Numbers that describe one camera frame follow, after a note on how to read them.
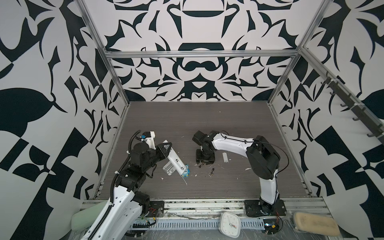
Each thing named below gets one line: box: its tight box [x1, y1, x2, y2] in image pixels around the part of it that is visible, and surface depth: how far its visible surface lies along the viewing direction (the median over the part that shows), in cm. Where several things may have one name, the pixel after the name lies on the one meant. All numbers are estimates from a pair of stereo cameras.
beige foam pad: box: [293, 212, 341, 237], surface depth 69 cm
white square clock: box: [218, 211, 241, 238], surface depth 69 cm
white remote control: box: [162, 139, 187, 176], surface depth 74 cm
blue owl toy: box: [182, 163, 191, 177], surface depth 86 cm
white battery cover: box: [162, 162, 176, 176], surface depth 87 cm
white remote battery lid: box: [222, 152, 229, 163], surface depth 93 cm
